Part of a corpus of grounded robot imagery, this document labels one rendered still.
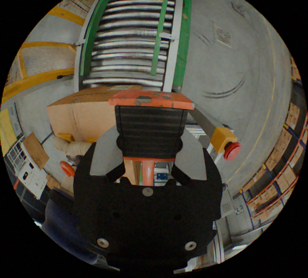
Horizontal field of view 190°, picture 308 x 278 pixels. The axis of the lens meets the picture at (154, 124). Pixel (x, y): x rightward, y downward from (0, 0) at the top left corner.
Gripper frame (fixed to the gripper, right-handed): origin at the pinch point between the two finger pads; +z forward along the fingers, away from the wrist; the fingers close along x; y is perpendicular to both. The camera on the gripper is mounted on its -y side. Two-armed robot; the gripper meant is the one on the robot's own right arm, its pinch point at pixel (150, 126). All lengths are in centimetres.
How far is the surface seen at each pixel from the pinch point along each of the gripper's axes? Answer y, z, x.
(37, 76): -17, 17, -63
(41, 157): 93, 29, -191
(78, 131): 10.9, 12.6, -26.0
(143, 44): -27, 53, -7
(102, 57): -20, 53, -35
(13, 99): -14, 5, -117
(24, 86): -14, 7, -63
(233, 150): 9.0, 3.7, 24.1
